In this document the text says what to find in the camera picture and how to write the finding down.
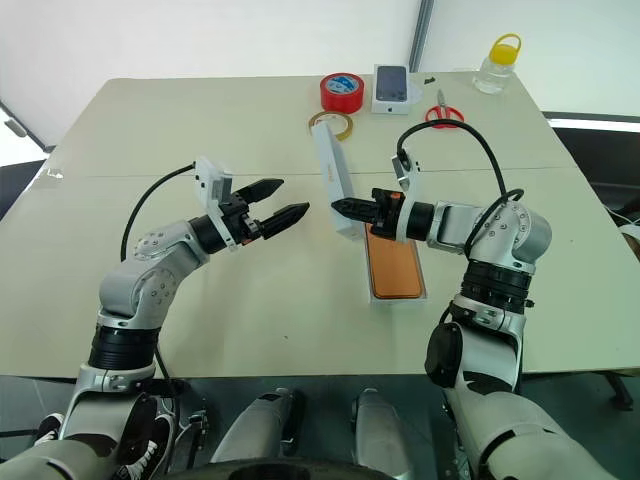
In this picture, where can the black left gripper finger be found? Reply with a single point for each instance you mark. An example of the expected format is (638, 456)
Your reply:
(287, 216)
(262, 190)

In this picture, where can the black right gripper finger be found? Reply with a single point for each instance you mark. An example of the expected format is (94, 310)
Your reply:
(356, 216)
(352, 204)

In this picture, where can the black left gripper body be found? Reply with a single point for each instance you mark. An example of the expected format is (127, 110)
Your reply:
(240, 222)

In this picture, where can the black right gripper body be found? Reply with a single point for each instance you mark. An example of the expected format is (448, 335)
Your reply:
(386, 215)

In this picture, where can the white phone box lid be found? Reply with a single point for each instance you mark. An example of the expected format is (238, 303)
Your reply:
(332, 160)

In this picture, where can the orange smartphone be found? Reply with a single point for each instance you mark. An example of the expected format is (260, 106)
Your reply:
(395, 270)

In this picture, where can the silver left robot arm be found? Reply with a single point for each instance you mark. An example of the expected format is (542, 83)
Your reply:
(140, 280)

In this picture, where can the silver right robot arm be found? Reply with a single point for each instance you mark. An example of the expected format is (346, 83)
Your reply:
(505, 235)

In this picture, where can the white smartphone box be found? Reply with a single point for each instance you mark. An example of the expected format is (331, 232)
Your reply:
(392, 85)

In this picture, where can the tan tape roll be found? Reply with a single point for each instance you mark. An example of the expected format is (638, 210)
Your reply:
(350, 126)

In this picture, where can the red tape roll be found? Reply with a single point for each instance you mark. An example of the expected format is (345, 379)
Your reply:
(330, 102)

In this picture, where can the clear jar with yellow lid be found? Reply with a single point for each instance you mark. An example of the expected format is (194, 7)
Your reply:
(492, 72)

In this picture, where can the grey vertical pole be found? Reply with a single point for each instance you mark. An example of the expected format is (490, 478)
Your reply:
(421, 35)

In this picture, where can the clear tape patch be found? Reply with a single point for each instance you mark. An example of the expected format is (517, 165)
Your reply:
(52, 174)

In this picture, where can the silver robot left leg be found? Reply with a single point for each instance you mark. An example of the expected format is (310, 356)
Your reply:
(260, 425)

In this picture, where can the silver robot leg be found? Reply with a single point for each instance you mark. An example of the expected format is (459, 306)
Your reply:
(260, 425)
(380, 430)

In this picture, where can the silver robot right leg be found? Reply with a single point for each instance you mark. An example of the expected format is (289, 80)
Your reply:
(380, 430)

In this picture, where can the black white sneaker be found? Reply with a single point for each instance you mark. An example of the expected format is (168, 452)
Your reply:
(50, 427)
(145, 440)

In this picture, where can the dark rounded robot torso rim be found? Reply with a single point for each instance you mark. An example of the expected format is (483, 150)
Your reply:
(280, 472)

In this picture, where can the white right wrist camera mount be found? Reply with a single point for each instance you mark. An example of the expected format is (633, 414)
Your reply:
(407, 175)

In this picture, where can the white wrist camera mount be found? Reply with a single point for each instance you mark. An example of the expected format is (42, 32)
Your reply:
(207, 185)
(407, 175)

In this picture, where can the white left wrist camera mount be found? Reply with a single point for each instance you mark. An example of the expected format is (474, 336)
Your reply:
(207, 185)

